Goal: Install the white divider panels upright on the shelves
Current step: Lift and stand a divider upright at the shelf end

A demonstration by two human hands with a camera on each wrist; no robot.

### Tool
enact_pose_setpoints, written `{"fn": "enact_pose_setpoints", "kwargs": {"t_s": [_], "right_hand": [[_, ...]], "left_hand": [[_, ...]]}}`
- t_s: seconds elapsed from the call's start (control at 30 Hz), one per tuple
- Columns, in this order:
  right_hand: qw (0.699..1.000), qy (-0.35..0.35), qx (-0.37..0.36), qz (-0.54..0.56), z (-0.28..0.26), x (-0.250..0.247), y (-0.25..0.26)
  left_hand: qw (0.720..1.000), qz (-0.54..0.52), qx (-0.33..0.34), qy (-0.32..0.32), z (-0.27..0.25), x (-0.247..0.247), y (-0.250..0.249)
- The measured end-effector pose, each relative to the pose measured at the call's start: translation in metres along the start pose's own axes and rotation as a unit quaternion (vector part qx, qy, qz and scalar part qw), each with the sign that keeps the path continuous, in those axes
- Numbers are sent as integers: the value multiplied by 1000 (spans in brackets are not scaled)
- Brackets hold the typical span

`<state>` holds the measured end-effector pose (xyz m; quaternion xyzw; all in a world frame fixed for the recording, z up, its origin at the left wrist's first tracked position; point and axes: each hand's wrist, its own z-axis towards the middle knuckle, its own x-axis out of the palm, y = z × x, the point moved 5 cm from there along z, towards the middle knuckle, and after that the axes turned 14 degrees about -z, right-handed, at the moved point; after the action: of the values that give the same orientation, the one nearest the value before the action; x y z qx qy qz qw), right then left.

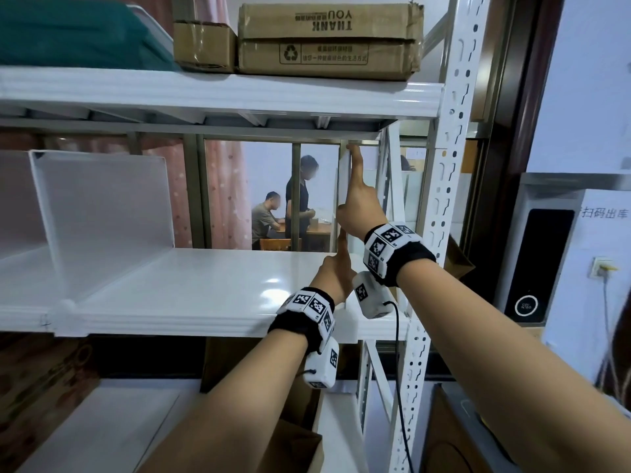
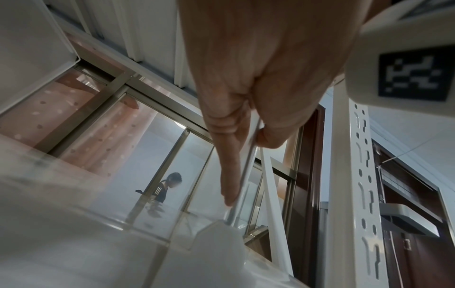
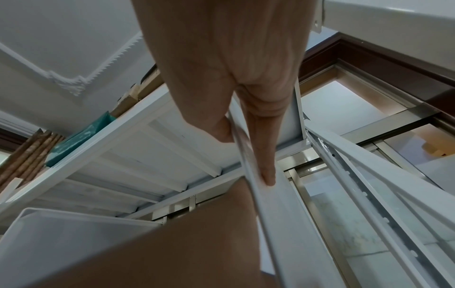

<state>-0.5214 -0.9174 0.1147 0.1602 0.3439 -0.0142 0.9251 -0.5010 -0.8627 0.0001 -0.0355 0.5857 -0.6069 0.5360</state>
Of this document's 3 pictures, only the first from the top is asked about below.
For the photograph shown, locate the person's left hand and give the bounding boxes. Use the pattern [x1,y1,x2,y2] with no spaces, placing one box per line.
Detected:
[308,229,357,306]

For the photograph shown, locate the person's right hand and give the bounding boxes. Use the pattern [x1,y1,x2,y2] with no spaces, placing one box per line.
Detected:
[335,144,390,242]

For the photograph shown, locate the white plastic divider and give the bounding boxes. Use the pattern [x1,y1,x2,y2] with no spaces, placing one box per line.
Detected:
[28,148,176,338]
[335,141,354,257]
[0,150,48,261]

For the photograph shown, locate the white metal shelving rack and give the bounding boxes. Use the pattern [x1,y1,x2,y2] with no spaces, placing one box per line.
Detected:
[0,0,494,473]

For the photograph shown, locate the person's right forearm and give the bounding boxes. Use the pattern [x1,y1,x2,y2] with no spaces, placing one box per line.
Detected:
[396,263,631,473]

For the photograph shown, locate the person's left forearm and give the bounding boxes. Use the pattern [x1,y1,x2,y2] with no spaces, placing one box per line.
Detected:
[137,329,309,473]

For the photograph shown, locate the wooden table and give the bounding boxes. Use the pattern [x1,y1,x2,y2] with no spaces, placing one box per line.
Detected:
[258,222,336,252]

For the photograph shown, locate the black wristband with markers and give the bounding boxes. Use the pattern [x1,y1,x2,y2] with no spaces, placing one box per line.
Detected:
[362,223,437,289]
[268,288,336,355]

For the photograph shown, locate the leaning brown cardboard box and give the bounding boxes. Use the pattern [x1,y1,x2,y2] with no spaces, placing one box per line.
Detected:
[443,235,477,281]

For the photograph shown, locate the plain brown cardboard box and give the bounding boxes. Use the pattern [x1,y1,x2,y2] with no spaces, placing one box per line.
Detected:
[199,337,324,429]

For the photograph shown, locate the pink dotted curtain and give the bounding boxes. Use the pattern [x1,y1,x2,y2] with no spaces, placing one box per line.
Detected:
[0,132,255,252]

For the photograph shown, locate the steel framed glass partition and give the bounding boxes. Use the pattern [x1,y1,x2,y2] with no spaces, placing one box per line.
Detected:
[0,118,489,252]

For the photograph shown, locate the large printed cardboard box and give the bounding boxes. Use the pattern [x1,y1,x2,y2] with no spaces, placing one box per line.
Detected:
[237,2,425,82]

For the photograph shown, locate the white kiosk with black panel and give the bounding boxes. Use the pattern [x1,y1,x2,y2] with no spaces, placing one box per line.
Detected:
[492,171,631,390]

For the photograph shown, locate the small taped cardboard box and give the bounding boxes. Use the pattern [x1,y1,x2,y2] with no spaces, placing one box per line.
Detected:
[172,20,237,74]

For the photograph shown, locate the red printed cardboard box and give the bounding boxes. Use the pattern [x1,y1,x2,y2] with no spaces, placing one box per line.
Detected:
[0,332,99,473]

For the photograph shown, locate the green plastic package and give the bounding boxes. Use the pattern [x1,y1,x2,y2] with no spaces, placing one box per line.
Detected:
[0,0,178,72]

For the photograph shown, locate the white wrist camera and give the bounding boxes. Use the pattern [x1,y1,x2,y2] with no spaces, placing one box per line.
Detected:
[301,337,341,390]
[351,270,398,320]

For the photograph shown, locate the black camera cable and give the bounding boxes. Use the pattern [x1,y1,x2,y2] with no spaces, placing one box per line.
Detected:
[383,300,415,473]

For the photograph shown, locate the dark wooden frame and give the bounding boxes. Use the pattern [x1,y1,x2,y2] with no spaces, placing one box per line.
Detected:
[463,0,565,301]

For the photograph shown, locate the white wall socket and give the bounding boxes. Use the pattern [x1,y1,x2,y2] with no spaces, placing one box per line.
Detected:
[589,256,620,281]

